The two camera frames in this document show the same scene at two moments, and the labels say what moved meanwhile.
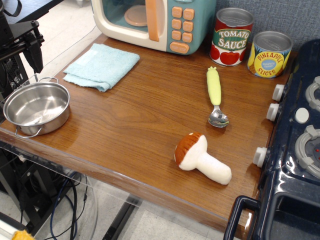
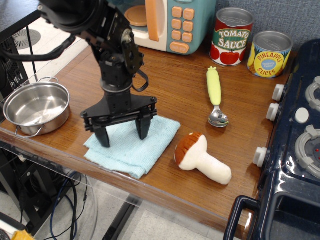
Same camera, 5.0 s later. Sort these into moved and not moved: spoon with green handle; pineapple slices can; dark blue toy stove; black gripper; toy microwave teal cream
Moved: black gripper
Not moved: toy microwave teal cream; spoon with green handle; dark blue toy stove; pineapple slices can
